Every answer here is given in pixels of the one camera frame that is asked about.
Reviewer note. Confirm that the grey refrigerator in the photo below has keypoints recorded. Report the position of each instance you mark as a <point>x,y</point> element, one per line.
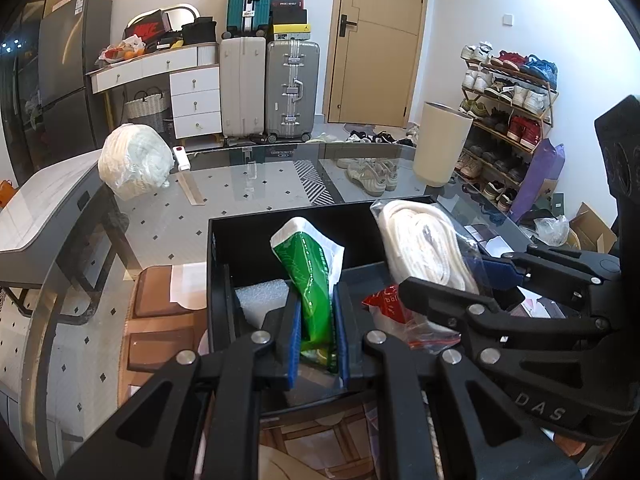
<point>70,42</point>

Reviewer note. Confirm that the wooden door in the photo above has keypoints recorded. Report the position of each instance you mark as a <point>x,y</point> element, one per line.
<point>373,60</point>

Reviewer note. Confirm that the wicker basket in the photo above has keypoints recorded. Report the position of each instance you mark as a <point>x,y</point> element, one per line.
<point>149,107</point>

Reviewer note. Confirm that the purple bag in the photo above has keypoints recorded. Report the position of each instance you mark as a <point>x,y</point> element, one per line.
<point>541,177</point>

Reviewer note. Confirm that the white remote control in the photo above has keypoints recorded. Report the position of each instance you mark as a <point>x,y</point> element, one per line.
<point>182,159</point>

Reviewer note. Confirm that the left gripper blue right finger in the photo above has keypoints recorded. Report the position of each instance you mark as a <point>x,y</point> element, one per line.
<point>347,333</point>

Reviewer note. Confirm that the beige cylindrical bin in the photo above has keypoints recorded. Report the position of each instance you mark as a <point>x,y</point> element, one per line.
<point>443,132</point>

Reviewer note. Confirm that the white stuffing in plastic bag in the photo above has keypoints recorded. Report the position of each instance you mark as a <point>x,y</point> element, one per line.
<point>135,160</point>

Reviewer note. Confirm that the red balloon glue bag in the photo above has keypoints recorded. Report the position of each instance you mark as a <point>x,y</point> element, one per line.
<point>392,317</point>

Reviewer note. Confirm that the yellow black box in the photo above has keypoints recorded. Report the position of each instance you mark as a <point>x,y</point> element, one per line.
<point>289,20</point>

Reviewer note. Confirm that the green medicine bag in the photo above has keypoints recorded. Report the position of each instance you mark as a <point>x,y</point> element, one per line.
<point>314,265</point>

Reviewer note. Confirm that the beige suitcase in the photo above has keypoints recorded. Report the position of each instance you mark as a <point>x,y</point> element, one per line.
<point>242,78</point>

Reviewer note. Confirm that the shoe rack with shoes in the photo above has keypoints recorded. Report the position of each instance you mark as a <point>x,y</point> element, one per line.
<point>509,97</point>

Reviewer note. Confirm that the white drawer desk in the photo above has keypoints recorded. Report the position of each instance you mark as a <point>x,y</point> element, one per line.
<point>187,76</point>

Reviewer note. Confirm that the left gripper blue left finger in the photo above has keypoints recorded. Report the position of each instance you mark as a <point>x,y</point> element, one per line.
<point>289,339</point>

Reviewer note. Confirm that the silver aluminium suitcase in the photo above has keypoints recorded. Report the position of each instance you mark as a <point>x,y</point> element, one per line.
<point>291,89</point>

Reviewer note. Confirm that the black cardboard box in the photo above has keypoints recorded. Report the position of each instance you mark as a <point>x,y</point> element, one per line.
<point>258,263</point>

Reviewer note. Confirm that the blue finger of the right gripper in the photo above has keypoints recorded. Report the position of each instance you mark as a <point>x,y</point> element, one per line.
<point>498,273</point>
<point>415,294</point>

